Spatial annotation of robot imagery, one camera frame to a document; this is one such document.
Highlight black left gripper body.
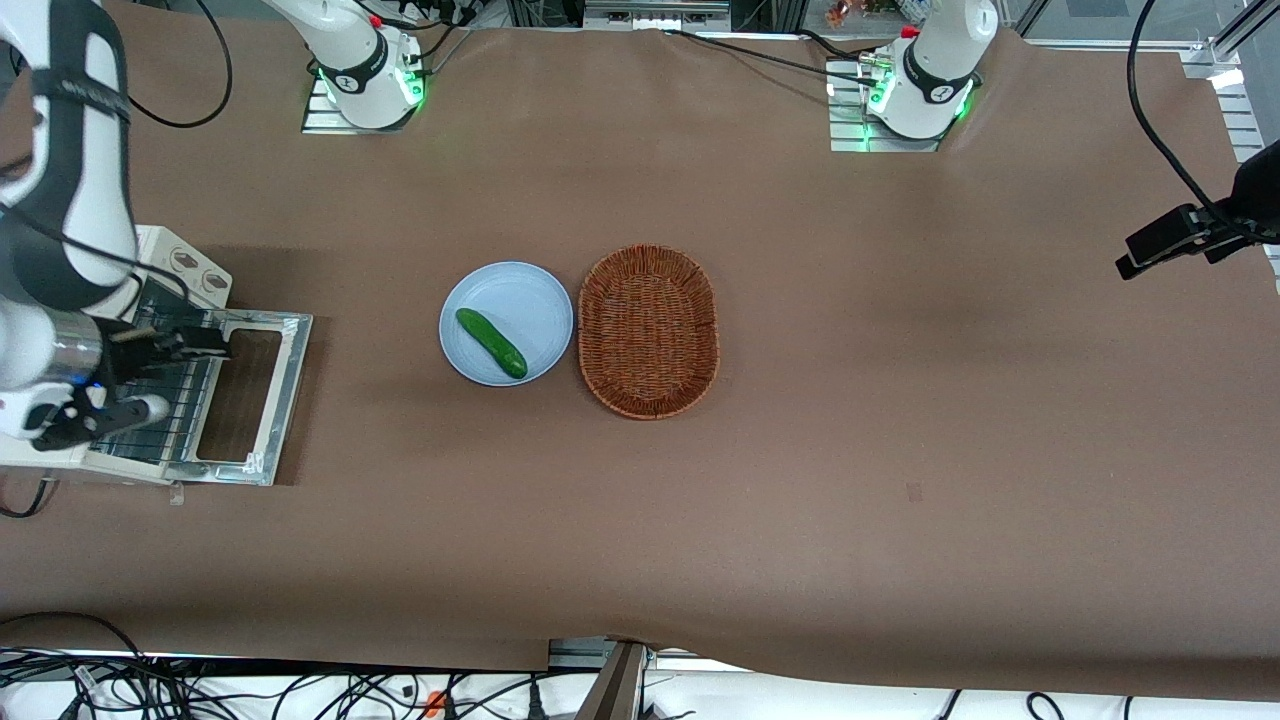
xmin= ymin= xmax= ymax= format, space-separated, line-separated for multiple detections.
xmin=1232 ymin=140 xmax=1280 ymax=241

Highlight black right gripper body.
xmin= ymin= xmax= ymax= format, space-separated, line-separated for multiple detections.
xmin=100 ymin=322 xmax=191 ymax=386

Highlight oven door with glass window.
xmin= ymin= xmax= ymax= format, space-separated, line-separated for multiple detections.
xmin=165 ymin=310 xmax=314 ymax=488

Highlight white toaster oven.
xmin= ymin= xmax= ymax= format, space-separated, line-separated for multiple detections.
xmin=0 ymin=225 xmax=233 ymax=486

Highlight green cucumber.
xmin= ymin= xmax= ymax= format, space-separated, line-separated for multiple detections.
xmin=455 ymin=307 xmax=529 ymax=380

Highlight brown table cover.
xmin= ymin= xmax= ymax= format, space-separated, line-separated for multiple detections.
xmin=0 ymin=0 xmax=1280 ymax=701

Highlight light blue plate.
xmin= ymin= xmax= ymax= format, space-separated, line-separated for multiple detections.
xmin=439 ymin=261 xmax=575 ymax=388

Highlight brown wicker basket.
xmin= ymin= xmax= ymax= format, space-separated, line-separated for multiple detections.
xmin=577 ymin=244 xmax=721 ymax=421

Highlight dark aluminium profile beam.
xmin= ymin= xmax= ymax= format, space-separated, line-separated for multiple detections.
xmin=590 ymin=642 xmax=651 ymax=720

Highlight grey metal box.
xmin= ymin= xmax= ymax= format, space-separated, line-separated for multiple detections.
xmin=583 ymin=0 xmax=731 ymax=29

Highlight aluminium frame rail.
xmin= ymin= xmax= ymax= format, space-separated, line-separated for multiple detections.
xmin=1180 ymin=0 xmax=1280 ymax=296

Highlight oven wire rack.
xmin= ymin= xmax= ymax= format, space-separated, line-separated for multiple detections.
xmin=100 ymin=310 xmax=217 ymax=467

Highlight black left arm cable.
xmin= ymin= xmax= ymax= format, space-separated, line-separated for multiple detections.
xmin=1127 ymin=0 xmax=1241 ymax=217

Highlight black oven power cable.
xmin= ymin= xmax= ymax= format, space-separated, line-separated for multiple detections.
xmin=0 ymin=478 xmax=53 ymax=520

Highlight aluminium arm base plate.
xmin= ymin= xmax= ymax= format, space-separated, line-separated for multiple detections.
xmin=302 ymin=75 xmax=423 ymax=134
xmin=828 ymin=60 xmax=946 ymax=153

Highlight black looped floor cable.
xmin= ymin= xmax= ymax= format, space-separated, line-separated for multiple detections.
xmin=0 ymin=612 xmax=146 ymax=661

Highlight tangled black floor cables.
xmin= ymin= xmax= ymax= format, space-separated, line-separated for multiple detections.
xmin=0 ymin=650 xmax=561 ymax=720

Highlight black cable across table cover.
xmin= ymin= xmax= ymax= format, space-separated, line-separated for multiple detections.
xmin=660 ymin=28 xmax=886 ymax=89

